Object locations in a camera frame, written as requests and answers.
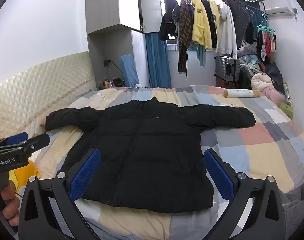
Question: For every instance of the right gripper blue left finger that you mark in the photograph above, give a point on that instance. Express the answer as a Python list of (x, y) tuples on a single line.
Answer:
[(37, 218)]

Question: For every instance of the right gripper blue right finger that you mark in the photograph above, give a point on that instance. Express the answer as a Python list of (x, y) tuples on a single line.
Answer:
[(254, 210)]

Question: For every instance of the black puffer jacket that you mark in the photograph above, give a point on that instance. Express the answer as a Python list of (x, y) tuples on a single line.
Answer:
[(151, 154)]

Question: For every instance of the pile of clothes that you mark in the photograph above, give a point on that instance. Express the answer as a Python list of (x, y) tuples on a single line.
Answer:
[(256, 75)]

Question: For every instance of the person's left hand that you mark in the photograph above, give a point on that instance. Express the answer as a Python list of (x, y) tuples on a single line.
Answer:
[(11, 210)]

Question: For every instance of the yellow cartoon pillow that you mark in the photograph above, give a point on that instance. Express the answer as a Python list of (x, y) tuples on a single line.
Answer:
[(20, 176)]

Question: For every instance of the cream quilted headboard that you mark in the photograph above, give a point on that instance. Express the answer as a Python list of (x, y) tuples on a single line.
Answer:
[(28, 97)]

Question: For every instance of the bottles on nightstand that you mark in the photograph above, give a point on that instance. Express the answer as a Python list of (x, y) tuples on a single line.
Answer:
[(114, 83)]

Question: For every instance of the white cylinder roll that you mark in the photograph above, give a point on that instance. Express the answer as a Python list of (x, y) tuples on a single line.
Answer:
[(241, 93)]

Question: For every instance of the grey suitcase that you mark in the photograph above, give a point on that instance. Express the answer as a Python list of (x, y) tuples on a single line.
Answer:
[(227, 68)]

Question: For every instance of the blue curtain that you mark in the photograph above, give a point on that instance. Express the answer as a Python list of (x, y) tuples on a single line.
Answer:
[(158, 61)]

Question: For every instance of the white hoodie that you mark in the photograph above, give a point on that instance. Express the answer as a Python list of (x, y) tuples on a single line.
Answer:
[(226, 36)]

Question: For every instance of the green sock hanger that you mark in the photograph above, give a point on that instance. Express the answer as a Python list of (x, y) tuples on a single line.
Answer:
[(263, 26)]

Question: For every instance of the yellow fleece jacket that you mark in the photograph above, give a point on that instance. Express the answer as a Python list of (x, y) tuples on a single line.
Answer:
[(201, 28)]

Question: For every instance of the black hanging jacket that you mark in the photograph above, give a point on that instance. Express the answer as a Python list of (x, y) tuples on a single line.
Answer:
[(169, 23)]

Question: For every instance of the dark grey hanging coat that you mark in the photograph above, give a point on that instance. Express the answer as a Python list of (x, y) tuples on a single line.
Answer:
[(241, 20)]

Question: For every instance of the white air conditioner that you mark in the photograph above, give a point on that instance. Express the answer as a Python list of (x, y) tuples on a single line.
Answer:
[(275, 8)]

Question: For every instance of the wall charger with cable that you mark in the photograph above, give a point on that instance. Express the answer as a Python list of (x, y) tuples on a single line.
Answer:
[(112, 69)]

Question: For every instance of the grey wall cabinet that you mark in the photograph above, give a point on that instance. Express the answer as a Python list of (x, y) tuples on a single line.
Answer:
[(102, 14)]

